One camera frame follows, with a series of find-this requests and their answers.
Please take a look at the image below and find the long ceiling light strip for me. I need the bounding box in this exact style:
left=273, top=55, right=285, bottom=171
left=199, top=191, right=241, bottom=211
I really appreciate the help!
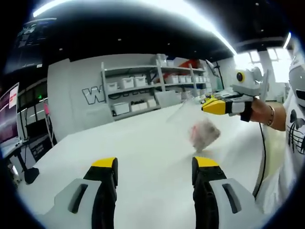
left=32, top=0, right=237, bottom=54

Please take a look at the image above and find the black monitor stand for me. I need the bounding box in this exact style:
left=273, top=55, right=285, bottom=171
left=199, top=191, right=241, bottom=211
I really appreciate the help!
left=13, top=139, right=40, bottom=185

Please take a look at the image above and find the red white panel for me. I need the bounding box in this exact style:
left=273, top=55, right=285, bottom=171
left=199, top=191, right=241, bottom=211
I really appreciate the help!
left=178, top=59, right=199, bottom=70

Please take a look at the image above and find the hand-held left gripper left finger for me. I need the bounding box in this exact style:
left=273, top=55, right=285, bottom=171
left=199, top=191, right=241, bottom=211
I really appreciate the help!
left=52, top=156, right=119, bottom=229

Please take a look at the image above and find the group of white storage bins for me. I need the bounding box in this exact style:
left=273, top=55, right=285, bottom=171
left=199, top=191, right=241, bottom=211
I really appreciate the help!
left=106, top=73, right=212, bottom=114

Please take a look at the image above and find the clear resealable bag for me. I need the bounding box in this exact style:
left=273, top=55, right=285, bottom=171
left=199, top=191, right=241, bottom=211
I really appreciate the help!
left=165, top=94, right=222, bottom=154

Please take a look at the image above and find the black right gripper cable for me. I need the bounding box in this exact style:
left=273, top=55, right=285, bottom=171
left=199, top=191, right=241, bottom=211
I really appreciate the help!
left=252, top=120, right=267, bottom=199

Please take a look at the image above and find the hanging dark display panel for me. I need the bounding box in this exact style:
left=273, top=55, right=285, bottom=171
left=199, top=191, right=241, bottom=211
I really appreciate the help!
left=4, top=17, right=58, bottom=75

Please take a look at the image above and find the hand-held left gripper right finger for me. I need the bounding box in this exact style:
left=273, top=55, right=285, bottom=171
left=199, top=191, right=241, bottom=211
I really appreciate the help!
left=192, top=156, right=265, bottom=229

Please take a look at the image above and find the pink cloth on white stand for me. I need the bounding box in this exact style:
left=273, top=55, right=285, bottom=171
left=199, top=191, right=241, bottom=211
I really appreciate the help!
left=43, top=100, right=57, bottom=146

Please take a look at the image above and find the monitor with pink screen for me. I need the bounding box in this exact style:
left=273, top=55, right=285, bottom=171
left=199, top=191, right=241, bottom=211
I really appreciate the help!
left=0, top=82, right=20, bottom=146

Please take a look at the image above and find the person in white t-shirt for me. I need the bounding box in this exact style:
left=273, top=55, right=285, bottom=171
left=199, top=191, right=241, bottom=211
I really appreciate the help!
left=256, top=90, right=305, bottom=217

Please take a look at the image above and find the grey shelving unit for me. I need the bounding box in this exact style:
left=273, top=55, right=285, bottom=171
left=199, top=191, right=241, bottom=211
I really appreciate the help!
left=101, top=53, right=215, bottom=120

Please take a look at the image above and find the gold bracelet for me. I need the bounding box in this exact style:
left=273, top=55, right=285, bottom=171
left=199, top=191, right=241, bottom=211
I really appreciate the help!
left=265, top=104, right=275, bottom=127

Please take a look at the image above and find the grey chest-worn device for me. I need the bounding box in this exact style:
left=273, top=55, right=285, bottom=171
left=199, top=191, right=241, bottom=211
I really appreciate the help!
left=287, top=44, right=305, bottom=108

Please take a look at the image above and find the person's right hand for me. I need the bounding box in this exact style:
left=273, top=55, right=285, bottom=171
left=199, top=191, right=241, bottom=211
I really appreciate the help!
left=239, top=97, right=262, bottom=123

